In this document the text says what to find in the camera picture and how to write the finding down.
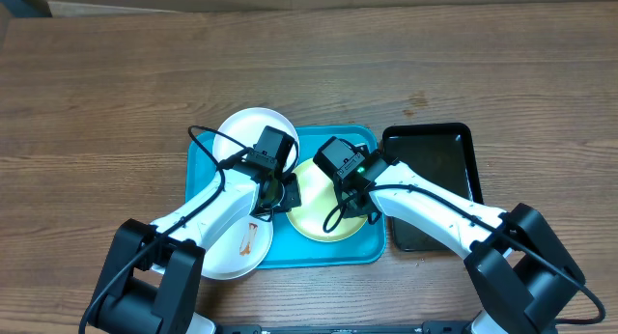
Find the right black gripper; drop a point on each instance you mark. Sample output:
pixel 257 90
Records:
pixel 359 211

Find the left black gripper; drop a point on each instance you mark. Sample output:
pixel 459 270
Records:
pixel 294 197

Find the green rimmed plate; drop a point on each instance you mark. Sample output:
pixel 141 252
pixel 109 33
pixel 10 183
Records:
pixel 317 201

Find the white plate top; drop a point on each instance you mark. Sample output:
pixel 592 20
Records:
pixel 246 126

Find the white plate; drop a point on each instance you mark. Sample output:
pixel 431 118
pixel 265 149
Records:
pixel 239 250
pixel 246 126

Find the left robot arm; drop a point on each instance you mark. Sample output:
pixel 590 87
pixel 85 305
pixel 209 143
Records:
pixel 152 272

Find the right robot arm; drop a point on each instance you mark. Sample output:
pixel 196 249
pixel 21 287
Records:
pixel 522 272

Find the teal plastic serving tray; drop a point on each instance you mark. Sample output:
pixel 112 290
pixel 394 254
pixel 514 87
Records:
pixel 290 248

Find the black water tray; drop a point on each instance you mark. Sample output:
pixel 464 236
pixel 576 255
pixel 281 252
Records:
pixel 440 153

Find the white plate bottom left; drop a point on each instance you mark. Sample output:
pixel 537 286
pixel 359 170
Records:
pixel 239 250

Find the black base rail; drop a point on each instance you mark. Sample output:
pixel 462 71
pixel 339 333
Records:
pixel 427 327

